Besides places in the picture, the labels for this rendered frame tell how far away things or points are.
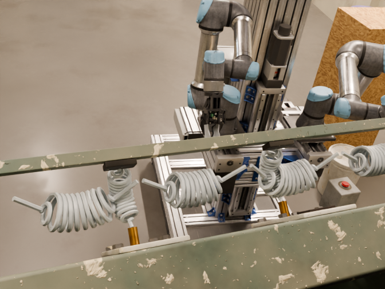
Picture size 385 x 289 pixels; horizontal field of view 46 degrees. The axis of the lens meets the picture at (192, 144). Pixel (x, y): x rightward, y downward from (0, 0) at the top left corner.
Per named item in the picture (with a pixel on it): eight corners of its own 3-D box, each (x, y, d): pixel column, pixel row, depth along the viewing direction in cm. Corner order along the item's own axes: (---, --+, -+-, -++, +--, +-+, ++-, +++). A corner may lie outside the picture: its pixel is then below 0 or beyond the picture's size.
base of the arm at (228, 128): (205, 120, 241) (208, 104, 235) (232, 119, 245) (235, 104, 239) (212, 136, 229) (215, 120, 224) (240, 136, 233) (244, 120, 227)
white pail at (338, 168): (343, 177, 387) (362, 132, 359) (360, 202, 364) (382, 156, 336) (309, 179, 380) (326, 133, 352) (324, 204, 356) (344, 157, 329)
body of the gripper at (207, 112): (206, 125, 168) (207, 93, 166) (200, 122, 176) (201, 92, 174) (226, 125, 170) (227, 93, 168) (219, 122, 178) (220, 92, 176)
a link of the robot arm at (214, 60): (223, 51, 174) (226, 50, 166) (223, 80, 176) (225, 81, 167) (203, 50, 174) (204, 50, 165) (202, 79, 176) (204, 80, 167)
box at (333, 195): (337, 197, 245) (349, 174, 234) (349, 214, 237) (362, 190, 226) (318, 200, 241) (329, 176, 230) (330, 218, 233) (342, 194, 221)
